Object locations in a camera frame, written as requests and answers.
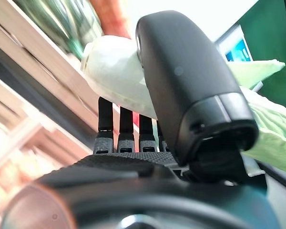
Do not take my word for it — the blue white packet box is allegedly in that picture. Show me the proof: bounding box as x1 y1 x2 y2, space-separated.
225 38 255 63

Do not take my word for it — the napa cabbage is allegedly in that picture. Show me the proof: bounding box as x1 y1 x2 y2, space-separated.
80 35 286 178

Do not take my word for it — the green striped squash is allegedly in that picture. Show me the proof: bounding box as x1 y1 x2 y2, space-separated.
14 0 103 60

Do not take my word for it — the orange yellow pumpkin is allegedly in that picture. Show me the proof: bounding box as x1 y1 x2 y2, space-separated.
89 0 133 40

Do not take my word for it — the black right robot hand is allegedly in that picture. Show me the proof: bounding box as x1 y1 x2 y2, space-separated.
1 10 281 229

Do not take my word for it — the wooden squash crate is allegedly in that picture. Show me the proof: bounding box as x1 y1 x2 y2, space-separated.
0 0 101 153

